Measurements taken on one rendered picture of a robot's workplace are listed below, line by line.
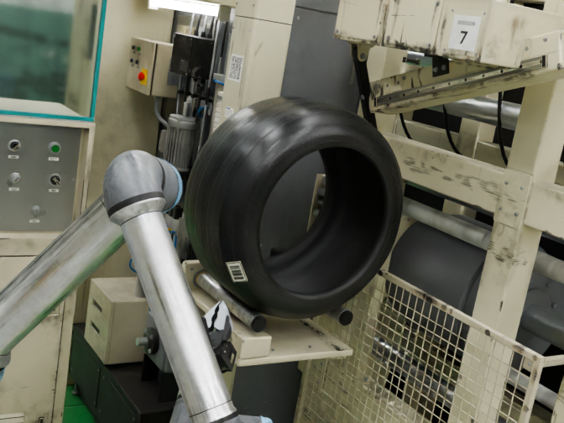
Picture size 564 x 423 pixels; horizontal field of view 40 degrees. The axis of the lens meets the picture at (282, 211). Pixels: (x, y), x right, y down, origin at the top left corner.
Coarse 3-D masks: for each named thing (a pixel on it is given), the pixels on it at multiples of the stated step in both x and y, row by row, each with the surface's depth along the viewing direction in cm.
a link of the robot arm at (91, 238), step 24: (168, 168) 165; (168, 192) 165; (96, 216) 165; (72, 240) 165; (96, 240) 165; (120, 240) 167; (48, 264) 166; (72, 264) 166; (96, 264) 168; (24, 288) 167; (48, 288) 167; (72, 288) 169; (0, 312) 167; (24, 312) 167; (48, 312) 171; (0, 336) 168; (24, 336) 172; (0, 360) 171
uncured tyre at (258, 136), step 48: (240, 144) 191; (288, 144) 188; (336, 144) 194; (384, 144) 205; (192, 192) 201; (240, 192) 186; (336, 192) 234; (384, 192) 209; (192, 240) 205; (240, 240) 188; (336, 240) 235; (384, 240) 211; (240, 288) 196; (288, 288) 227; (336, 288) 209
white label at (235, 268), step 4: (228, 264) 192; (232, 264) 191; (236, 264) 191; (240, 264) 191; (228, 268) 192; (232, 268) 192; (236, 268) 192; (240, 268) 191; (232, 272) 193; (236, 272) 192; (240, 272) 192; (244, 272) 192; (232, 276) 193; (236, 276) 193; (240, 276) 193; (244, 276) 192; (232, 280) 194; (236, 280) 194; (240, 280) 193; (244, 280) 193
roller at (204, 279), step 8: (200, 280) 224; (208, 280) 222; (208, 288) 220; (216, 288) 217; (224, 288) 216; (216, 296) 216; (224, 296) 212; (232, 296) 211; (232, 304) 208; (240, 304) 207; (232, 312) 208; (240, 312) 204; (248, 312) 202; (256, 312) 202; (240, 320) 206; (248, 320) 200; (256, 320) 199; (264, 320) 200; (256, 328) 200
